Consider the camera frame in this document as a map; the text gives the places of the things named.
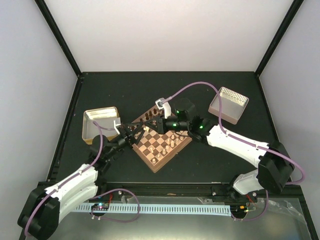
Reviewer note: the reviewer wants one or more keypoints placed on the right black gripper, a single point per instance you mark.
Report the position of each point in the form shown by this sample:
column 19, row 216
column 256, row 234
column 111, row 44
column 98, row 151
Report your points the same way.
column 160, row 127

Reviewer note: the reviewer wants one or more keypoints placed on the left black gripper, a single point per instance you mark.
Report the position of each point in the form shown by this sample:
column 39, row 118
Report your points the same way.
column 126, row 135

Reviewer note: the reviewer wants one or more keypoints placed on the white chess pawn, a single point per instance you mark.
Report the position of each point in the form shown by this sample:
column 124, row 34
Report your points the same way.
column 147, row 129

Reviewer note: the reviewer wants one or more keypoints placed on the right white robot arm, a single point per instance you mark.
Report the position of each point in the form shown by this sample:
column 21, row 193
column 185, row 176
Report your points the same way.
column 272, row 168

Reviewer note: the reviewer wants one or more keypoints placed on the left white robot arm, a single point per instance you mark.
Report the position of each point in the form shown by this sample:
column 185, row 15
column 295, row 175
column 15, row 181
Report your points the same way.
column 46, row 207

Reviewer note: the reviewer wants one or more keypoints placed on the wooden chess board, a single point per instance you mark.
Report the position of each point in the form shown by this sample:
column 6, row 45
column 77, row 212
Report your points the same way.
column 152, row 144

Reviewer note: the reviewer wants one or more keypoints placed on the left circuit board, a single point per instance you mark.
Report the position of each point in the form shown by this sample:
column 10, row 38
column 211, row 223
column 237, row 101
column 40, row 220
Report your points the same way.
column 100, row 206

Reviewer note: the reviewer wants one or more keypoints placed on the circuit board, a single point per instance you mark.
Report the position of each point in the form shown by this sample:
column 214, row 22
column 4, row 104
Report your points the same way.
column 100, row 206
column 242, row 208

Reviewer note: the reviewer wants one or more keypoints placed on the right circuit board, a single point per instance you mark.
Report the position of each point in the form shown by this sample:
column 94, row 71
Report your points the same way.
column 242, row 208

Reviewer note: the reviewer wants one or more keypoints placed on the silver metal tray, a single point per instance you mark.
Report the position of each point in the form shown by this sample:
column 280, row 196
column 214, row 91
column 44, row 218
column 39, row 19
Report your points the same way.
column 105, row 118

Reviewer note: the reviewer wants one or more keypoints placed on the pink patterned metal tin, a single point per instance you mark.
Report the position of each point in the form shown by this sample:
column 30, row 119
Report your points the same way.
column 233, row 105

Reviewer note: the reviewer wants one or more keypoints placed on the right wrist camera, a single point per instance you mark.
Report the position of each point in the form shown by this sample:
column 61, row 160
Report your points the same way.
column 162, row 104

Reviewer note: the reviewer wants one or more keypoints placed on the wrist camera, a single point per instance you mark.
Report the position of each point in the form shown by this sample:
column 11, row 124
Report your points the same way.
column 162, row 104
column 116, row 124

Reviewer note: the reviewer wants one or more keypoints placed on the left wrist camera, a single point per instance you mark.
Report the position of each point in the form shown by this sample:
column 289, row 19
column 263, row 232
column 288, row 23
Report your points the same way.
column 116, row 124

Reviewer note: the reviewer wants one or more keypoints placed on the black mounting rail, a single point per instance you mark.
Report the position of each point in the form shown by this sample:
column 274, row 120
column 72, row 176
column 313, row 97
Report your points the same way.
column 219, row 192

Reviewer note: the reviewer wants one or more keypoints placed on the light blue slotted cable duct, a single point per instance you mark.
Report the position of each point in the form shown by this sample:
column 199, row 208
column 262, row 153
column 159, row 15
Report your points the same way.
column 163, row 209

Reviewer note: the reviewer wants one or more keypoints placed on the black frame post left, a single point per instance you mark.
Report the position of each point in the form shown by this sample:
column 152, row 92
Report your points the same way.
column 46, row 13

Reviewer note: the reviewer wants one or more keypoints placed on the black frame post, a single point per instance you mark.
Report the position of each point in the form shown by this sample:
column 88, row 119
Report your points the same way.
column 283, row 27
column 46, row 13

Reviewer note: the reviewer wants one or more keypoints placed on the black frame post right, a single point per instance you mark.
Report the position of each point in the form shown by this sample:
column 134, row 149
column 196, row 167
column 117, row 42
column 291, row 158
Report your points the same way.
column 283, row 27

